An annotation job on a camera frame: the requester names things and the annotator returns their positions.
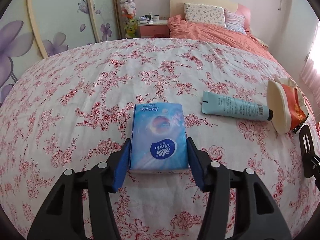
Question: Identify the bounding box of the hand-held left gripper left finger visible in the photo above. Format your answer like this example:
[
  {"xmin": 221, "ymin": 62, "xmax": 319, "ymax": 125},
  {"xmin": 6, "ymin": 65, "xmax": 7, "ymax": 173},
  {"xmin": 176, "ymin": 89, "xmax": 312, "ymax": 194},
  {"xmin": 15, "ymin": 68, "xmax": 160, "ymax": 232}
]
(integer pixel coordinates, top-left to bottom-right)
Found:
[{"xmin": 27, "ymin": 138, "xmax": 132, "ymax": 240}]

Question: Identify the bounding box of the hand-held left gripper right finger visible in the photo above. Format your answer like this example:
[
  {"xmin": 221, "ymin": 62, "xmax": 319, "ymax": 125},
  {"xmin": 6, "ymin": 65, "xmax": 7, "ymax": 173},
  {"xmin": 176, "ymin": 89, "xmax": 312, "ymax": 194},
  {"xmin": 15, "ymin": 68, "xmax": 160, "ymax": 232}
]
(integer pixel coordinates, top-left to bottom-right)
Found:
[{"xmin": 186, "ymin": 137, "xmax": 292, "ymax": 240}]

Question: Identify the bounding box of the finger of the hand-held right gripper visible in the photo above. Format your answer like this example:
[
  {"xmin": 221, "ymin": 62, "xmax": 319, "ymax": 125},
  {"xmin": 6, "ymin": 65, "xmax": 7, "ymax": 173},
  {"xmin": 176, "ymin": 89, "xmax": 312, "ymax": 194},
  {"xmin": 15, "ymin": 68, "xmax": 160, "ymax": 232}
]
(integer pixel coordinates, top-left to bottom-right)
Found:
[{"xmin": 299, "ymin": 125, "xmax": 320, "ymax": 179}]

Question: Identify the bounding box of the blue tissue pack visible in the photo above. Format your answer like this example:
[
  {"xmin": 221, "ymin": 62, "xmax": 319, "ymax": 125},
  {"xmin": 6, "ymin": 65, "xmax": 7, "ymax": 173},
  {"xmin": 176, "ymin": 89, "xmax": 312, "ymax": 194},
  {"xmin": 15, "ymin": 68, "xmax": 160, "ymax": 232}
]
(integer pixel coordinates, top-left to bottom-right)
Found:
[{"xmin": 129, "ymin": 102, "xmax": 189, "ymax": 173}]

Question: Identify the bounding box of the teal cream tube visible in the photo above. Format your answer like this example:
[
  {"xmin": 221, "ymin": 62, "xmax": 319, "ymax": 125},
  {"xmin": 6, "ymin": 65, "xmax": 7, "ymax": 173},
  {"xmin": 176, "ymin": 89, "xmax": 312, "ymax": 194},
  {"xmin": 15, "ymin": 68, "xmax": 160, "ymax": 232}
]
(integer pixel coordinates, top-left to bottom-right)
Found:
[{"xmin": 201, "ymin": 91, "xmax": 273, "ymax": 122}]

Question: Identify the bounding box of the pink floral tablecloth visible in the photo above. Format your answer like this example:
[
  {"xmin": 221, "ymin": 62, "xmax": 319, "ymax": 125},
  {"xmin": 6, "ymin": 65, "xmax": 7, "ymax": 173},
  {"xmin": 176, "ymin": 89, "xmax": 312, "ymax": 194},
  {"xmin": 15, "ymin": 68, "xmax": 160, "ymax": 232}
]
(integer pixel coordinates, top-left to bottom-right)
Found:
[{"xmin": 0, "ymin": 38, "xmax": 320, "ymax": 240}]

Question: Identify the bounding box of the pink curtain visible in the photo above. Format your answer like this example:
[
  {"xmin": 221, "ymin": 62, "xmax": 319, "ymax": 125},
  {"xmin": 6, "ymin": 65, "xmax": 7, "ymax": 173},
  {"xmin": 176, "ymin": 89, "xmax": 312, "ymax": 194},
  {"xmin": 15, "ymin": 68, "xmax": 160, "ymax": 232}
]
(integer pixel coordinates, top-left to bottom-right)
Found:
[{"xmin": 300, "ymin": 55, "xmax": 320, "ymax": 93}]

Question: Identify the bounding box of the pink nightstand with book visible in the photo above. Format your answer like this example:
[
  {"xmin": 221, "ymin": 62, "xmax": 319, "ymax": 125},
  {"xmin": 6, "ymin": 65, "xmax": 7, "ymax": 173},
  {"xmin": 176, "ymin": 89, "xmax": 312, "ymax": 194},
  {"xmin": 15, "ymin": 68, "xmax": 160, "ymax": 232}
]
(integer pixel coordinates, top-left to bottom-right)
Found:
[{"xmin": 255, "ymin": 36, "xmax": 269, "ymax": 48}]

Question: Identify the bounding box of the orange duvet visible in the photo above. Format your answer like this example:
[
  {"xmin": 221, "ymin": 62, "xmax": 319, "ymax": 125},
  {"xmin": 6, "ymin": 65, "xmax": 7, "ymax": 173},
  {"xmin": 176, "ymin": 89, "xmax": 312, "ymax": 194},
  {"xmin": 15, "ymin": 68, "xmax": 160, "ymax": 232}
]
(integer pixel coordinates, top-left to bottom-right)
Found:
[{"xmin": 167, "ymin": 14, "xmax": 285, "ymax": 73}]

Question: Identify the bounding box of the green plush toy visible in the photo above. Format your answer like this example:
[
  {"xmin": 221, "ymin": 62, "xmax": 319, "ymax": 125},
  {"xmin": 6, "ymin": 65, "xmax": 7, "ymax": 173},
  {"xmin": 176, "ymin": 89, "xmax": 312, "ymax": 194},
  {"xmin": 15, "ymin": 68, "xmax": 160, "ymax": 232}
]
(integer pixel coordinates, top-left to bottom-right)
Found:
[{"xmin": 124, "ymin": 15, "xmax": 138, "ymax": 38}]

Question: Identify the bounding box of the pink nightstand with mugs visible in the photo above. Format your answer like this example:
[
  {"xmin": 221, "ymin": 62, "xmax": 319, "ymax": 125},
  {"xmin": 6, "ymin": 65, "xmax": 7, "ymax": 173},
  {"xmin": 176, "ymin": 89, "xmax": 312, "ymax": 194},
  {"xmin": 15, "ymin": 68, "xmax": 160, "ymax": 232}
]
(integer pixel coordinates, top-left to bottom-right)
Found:
[{"xmin": 138, "ymin": 20, "xmax": 170, "ymax": 38}]

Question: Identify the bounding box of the pink striped pillow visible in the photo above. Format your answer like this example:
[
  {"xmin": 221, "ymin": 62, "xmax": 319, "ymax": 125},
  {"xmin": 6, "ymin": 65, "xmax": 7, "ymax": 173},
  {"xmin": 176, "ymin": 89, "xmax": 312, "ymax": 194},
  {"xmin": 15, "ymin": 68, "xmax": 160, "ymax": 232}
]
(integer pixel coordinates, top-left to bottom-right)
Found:
[{"xmin": 224, "ymin": 9, "xmax": 247, "ymax": 34}]

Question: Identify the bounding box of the floral pillow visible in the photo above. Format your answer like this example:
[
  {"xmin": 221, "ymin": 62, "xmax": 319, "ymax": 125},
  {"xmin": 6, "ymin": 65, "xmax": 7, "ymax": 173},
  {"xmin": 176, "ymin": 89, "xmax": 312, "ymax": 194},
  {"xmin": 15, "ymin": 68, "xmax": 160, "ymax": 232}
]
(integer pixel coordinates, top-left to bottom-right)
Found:
[{"xmin": 183, "ymin": 3, "xmax": 225, "ymax": 27}]

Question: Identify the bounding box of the wardrobe with purple flower doors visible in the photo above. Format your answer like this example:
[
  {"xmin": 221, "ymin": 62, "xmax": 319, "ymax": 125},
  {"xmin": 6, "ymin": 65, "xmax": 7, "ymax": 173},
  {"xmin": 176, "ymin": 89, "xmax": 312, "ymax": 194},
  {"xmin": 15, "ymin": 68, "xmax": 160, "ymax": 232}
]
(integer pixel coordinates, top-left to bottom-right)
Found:
[{"xmin": 0, "ymin": 0, "xmax": 118, "ymax": 100}]

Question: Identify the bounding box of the clear tube of plush toys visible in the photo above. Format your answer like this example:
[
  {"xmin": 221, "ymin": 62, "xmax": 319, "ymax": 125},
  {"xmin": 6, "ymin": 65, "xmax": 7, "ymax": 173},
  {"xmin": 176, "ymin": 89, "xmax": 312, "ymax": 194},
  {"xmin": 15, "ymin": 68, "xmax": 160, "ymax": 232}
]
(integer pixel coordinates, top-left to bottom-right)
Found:
[{"xmin": 117, "ymin": 0, "xmax": 137, "ymax": 18}]

